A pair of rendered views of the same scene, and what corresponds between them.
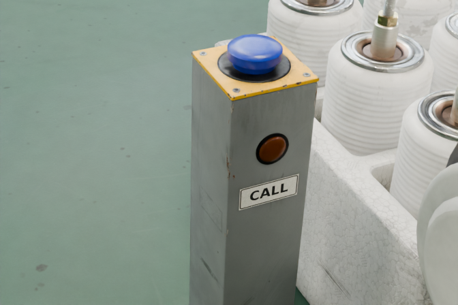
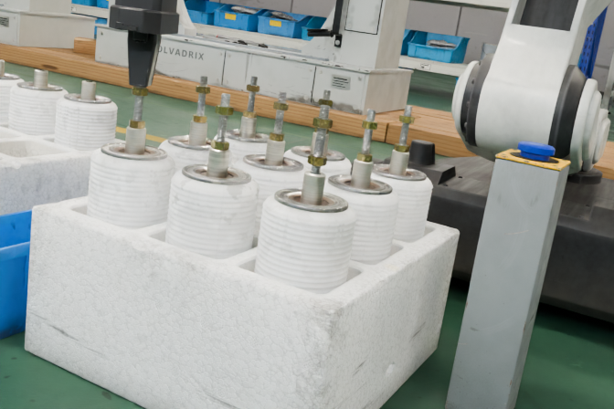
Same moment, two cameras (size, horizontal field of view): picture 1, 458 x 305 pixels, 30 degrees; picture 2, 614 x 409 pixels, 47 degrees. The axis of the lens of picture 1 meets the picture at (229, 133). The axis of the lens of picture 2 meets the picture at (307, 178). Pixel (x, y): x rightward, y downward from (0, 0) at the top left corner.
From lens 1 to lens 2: 131 cm
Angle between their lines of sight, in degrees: 111
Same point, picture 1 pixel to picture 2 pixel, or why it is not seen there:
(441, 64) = not seen: hidden behind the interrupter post
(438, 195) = (589, 106)
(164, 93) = not seen: outside the picture
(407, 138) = (427, 193)
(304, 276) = (398, 373)
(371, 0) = (249, 199)
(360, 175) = (420, 244)
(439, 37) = (299, 176)
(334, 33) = not seen: hidden behind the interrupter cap
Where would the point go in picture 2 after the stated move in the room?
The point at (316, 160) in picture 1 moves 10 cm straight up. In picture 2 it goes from (418, 264) to (433, 182)
